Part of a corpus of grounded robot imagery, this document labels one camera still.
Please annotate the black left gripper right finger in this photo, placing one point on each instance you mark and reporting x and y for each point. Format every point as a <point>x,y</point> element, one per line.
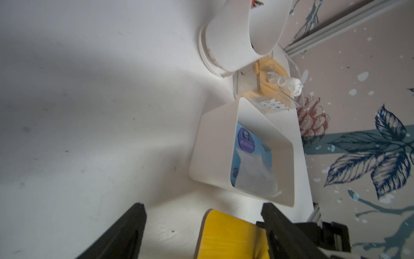
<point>285,236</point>

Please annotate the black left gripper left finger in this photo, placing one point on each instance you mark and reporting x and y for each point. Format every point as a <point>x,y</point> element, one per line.
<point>123,239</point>

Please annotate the yellow plastic lid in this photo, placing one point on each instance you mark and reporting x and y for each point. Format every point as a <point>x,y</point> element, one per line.
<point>225,237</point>

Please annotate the blue white tissue pack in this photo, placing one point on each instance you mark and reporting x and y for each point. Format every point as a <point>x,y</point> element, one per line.
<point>251,169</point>

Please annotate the white rectangular bin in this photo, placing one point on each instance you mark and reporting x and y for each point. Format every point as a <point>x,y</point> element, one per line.
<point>214,147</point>

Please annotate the bamboo tissue box lid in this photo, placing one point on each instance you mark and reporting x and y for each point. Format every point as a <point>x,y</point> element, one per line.
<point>259,78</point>

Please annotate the clear plastic tissue box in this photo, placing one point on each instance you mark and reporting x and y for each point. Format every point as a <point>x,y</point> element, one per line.
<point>281,101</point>

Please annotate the white pen holder cup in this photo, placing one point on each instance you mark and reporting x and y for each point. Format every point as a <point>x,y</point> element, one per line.
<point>242,32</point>

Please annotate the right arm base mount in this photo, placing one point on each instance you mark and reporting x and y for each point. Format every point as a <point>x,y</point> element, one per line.
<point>330,237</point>

